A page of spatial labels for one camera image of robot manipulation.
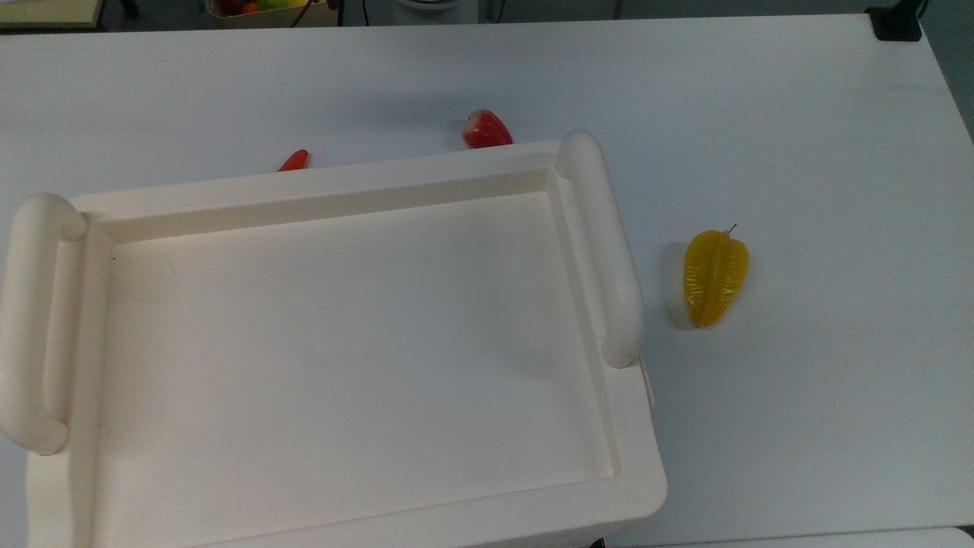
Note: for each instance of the red wax apple toy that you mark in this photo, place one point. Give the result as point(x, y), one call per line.
point(485, 129)

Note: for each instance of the orange red chili toy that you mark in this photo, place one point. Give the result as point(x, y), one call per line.
point(294, 160)

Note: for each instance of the yellow starfruit toy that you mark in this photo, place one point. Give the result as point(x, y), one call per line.
point(714, 278)

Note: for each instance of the box of toy fruit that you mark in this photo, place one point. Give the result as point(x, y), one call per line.
point(259, 9)

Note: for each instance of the black table clamp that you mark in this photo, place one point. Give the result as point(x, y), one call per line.
point(896, 21)

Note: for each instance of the light wooden side table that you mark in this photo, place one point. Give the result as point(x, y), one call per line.
point(46, 11)

